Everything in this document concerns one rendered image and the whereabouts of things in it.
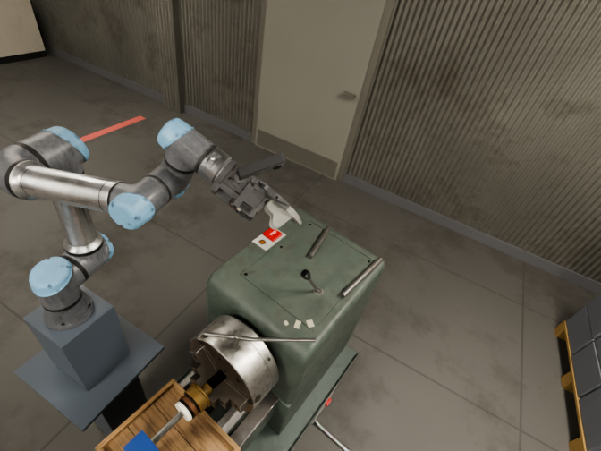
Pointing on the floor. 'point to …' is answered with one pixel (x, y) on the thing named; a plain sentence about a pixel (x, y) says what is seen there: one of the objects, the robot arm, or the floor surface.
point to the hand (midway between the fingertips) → (298, 218)
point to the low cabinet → (19, 32)
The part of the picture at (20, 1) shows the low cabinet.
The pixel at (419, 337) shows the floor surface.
